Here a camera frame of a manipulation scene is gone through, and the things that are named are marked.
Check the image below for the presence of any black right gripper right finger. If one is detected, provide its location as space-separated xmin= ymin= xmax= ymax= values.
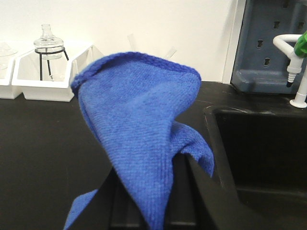
xmin=165 ymin=154 xmax=197 ymax=230

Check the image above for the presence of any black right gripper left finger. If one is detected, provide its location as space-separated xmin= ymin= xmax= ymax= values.
xmin=109 ymin=169 xmax=146 ymax=230

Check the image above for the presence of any blue microfiber cloth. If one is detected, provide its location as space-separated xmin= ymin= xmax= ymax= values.
xmin=71 ymin=52 xmax=214 ymax=230

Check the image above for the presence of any black lab sink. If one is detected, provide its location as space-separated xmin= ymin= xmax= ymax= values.
xmin=204 ymin=106 xmax=307 ymax=230

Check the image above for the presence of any white bin right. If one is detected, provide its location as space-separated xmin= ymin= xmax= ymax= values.
xmin=11 ymin=43 xmax=96 ymax=102

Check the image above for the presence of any white bin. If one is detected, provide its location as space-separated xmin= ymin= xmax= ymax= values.
xmin=11 ymin=43 xmax=96 ymax=102
xmin=0 ymin=56 xmax=17 ymax=99

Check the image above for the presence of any grey pegboard drying rack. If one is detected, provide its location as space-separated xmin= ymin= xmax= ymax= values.
xmin=231 ymin=0 xmax=307 ymax=94

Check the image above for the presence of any white lab faucet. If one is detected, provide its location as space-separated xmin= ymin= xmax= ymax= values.
xmin=272 ymin=34 xmax=307 ymax=108

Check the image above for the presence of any clear glass flask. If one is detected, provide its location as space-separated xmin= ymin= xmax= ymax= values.
xmin=34 ymin=24 xmax=64 ymax=60

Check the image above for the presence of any white bin middle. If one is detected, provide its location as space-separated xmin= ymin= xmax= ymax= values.
xmin=0 ymin=56 xmax=17 ymax=99

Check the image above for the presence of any green faucet knob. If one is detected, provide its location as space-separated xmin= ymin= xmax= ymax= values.
xmin=294 ymin=32 xmax=307 ymax=58

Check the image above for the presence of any clear glass funnel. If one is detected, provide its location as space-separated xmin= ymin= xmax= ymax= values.
xmin=0 ymin=42 xmax=17 ymax=70

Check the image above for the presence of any black wire tripod stand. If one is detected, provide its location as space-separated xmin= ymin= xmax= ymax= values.
xmin=35 ymin=47 xmax=70 ymax=81

